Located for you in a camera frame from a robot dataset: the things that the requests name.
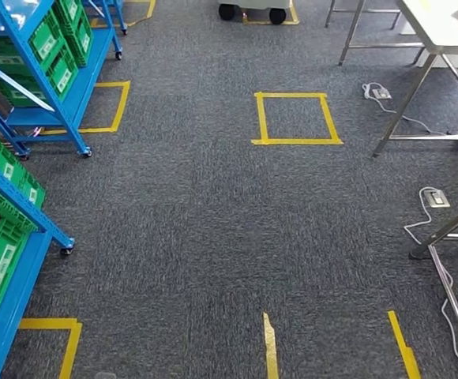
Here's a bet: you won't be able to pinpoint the blue metal shelf rack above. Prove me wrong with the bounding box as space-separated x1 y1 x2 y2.
0 138 75 379
82 0 128 36
0 0 123 159

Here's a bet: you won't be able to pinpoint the stainless steel workbench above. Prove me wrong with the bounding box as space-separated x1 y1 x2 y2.
409 196 458 379

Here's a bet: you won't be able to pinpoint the yellow floor tape square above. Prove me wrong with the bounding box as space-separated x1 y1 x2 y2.
251 92 344 146

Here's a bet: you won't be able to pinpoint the yellow floor tape strip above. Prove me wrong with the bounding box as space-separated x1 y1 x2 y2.
386 310 422 379
263 312 280 379

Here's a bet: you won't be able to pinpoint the white cart black wheels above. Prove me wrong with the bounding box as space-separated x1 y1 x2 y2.
218 0 292 25

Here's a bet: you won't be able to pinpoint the white cable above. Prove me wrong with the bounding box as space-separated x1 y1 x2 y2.
403 186 458 379
362 82 451 136

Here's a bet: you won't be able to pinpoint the steel frame table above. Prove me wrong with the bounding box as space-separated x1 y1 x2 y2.
371 0 458 159
324 0 428 66

